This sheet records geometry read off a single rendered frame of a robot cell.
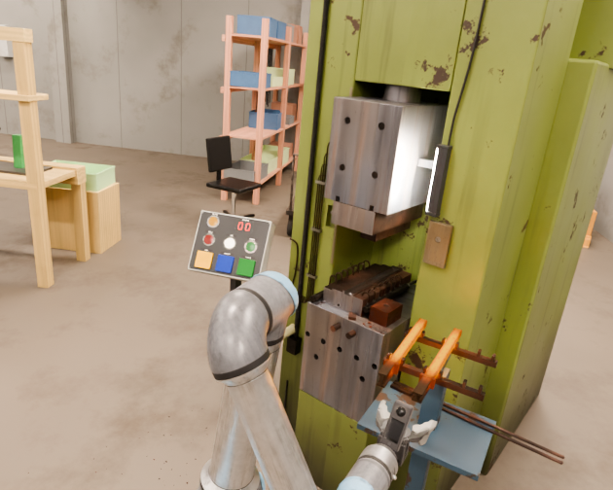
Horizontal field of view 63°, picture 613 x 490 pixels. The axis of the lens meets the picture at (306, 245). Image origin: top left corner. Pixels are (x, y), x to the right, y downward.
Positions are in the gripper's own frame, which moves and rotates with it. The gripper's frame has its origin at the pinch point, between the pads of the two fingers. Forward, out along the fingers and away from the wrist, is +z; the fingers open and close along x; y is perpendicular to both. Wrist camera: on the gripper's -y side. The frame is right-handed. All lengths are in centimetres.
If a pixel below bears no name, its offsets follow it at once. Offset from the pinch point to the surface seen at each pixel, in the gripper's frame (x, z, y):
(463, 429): 10.9, 36.2, 26.5
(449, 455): 10.0, 20.8, 26.5
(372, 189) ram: -43, 60, -42
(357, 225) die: -47, 61, -27
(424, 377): -0.8, 14.9, -1.1
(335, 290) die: -54, 62, 4
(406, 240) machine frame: -41, 109, -9
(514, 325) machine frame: 14, 110, 18
